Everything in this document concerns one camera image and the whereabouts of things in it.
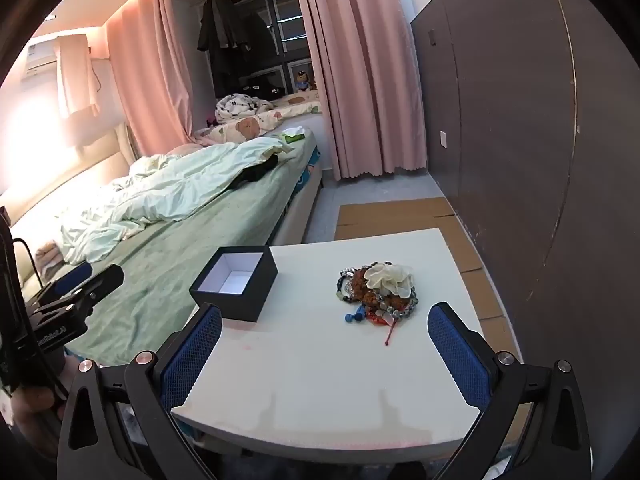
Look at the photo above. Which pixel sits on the bed with green sheet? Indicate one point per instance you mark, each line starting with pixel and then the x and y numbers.
pixel 200 230

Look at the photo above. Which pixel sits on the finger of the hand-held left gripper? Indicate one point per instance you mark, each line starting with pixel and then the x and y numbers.
pixel 102 280
pixel 72 280

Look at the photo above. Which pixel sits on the hanging dark coat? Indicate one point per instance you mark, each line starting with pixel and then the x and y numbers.
pixel 217 25

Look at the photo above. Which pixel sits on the dark brown wardrobe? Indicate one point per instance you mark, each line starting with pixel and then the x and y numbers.
pixel 500 110

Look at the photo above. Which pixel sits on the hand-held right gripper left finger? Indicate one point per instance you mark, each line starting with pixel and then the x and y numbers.
pixel 190 360

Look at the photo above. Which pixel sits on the green tissue pack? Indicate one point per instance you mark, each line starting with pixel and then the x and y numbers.
pixel 294 135

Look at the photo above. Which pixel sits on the cream bear print blanket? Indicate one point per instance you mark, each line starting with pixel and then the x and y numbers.
pixel 240 129

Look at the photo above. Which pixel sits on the black jewelry box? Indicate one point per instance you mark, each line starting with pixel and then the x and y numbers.
pixel 235 305

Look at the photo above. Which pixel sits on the white patterned blanket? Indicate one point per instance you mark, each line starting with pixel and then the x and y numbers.
pixel 240 105

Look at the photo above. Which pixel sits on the pink curtain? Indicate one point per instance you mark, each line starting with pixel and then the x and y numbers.
pixel 355 70
pixel 150 70

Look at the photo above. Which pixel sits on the person's left hand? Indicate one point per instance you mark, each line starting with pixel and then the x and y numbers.
pixel 32 407

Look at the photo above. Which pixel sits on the white hanging cloth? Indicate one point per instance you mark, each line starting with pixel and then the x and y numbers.
pixel 75 75

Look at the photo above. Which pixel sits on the brown cardboard sheet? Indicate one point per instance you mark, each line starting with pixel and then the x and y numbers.
pixel 390 215

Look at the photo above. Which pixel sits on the black cloth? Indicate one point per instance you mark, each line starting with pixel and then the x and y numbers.
pixel 255 172

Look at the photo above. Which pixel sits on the light green duvet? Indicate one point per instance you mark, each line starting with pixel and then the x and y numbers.
pixel 165 185

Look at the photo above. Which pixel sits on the blue pin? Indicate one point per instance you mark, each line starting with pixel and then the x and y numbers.
pixel 351 316

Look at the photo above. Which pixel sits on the white air conditioner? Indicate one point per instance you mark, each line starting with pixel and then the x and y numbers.
pixel 37 60

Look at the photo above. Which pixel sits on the beige padded headboard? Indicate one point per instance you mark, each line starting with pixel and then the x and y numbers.
pixel 75 170

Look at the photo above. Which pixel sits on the white fabric flower scrunchie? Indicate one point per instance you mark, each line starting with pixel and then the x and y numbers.
pixel 387 277

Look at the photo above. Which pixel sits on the dark window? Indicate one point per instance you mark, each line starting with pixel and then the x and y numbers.
pixel 280 15

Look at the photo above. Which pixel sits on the small doll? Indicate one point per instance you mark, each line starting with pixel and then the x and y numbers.
pixel 303 81

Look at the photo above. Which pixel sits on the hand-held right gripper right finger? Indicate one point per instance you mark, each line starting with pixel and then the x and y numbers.
pixel 457 357

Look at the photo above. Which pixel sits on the white wall switch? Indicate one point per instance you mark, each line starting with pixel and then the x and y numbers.
pixel 444 138

